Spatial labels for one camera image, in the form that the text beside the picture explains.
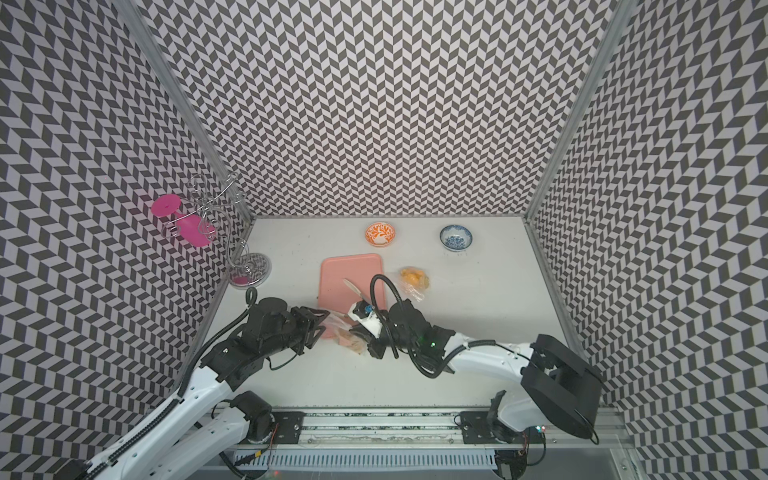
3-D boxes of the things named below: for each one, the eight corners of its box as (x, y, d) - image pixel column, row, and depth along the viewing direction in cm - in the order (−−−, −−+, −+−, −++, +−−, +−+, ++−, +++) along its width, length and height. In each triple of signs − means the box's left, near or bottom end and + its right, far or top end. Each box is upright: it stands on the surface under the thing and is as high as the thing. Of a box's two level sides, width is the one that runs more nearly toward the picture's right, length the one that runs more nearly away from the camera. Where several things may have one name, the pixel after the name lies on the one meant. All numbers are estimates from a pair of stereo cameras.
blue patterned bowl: (440, 251, 109) (442, 244, 106) (438, 231, 115) (439, 224, 112) (471, 251, 109) (473, 244, 106) (467, 231, 115) (469, 224, 112)
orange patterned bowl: (365, 246, 110) (364, 241, 108) (367, 226, 116) (366, 221, 114) (395, 246, 110) (395, 241, 108) (395, 226, 116) (395, 221, 114)
